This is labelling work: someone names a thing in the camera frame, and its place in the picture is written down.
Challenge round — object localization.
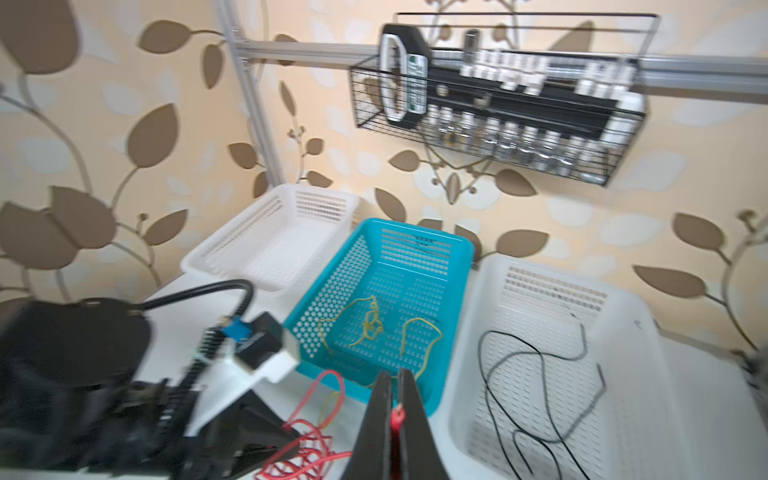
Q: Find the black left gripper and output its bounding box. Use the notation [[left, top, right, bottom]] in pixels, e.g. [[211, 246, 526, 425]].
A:
[[173, 391, 299, 479]]

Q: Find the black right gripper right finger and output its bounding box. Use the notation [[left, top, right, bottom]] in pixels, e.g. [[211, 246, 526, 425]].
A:
[[397, 369, 449, 480]]

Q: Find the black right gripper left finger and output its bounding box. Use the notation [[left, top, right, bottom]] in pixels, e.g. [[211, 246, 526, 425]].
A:
[[341, 372, 393, 480]]

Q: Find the red cable with clip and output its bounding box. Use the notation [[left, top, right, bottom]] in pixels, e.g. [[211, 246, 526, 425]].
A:
[[254, 368, 406, 480]]

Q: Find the black cable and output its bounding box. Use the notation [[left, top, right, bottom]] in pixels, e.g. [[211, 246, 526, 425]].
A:
[[477, 302, 608, 480]]

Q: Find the yellow cable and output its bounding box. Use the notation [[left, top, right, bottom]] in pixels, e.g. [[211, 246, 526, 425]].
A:
[[317, 293, 445, 382]]

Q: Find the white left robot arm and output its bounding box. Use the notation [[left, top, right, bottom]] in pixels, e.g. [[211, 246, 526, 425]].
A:
[[1, 279, 300, 479]]

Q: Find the white plastic basket right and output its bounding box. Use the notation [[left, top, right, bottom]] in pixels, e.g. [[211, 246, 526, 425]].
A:
[[433, 254, 693, 479]]

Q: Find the white plastic basket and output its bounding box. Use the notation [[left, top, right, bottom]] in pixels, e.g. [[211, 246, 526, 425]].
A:
[[181, 184, 359, 298], [433, 254, 693, 479]]

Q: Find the teal plastic basket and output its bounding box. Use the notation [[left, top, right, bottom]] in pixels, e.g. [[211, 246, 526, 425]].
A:
[[283, 219, 475, 415]]

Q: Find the white plastic basket left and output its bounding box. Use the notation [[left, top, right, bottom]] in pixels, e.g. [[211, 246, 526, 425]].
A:
[[181, 184, 359, 298]]

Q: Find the black tool in basket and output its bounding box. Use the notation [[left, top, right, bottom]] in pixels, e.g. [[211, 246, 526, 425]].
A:
[[377, 23, 646, 175]]

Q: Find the black wire basket back wall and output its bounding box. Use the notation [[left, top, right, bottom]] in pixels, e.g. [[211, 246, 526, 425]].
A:
[[349, 11, 661, 187]]

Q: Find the aluminium frame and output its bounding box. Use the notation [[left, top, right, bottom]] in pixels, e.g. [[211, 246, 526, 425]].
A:
[[212, 0, 768, 187]]

